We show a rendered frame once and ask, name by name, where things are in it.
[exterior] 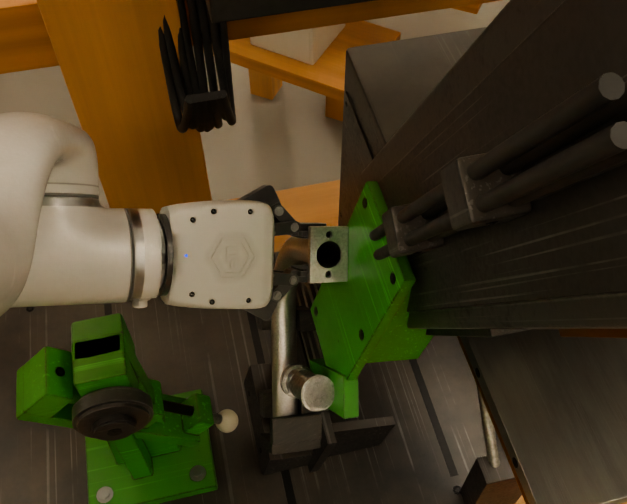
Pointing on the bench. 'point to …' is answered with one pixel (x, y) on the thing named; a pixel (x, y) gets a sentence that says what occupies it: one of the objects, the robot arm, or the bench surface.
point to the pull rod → (226, 420)
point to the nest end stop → (288, 445)
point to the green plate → (367, 299)
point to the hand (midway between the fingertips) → (313, 252)
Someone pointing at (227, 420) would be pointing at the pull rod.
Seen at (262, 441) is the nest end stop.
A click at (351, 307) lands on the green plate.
